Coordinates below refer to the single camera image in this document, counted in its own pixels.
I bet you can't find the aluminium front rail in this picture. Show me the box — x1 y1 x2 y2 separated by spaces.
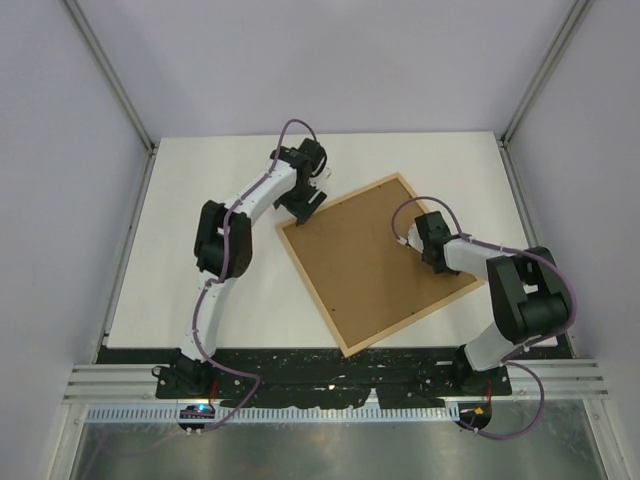
63 359 608 404

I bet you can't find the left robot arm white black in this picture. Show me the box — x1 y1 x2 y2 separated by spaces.
155 138 327 398

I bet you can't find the wooden picture frame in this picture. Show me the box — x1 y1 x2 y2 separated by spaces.
277 174 483 357

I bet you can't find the slotted grey cable duct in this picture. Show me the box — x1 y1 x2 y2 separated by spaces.
85 403 459 424

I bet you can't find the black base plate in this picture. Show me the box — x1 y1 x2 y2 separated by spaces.
149 341 516 409

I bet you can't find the left aluminium frame post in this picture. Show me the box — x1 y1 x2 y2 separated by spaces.
63 0 159 156

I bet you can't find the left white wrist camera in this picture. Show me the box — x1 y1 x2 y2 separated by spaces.
319 166 332 180

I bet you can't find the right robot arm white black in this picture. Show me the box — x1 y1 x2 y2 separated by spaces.
407 211 574 395

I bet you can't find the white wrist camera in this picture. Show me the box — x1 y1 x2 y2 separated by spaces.
400 223 424 253
319 166 332 180

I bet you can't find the aluminium frame post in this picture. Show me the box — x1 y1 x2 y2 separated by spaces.
63 0 159 156
499 0 595 149

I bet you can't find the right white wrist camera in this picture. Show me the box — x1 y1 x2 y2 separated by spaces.
400 223 424 253

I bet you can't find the right aluminium frame post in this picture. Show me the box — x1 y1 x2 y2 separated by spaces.
499 0 595 149

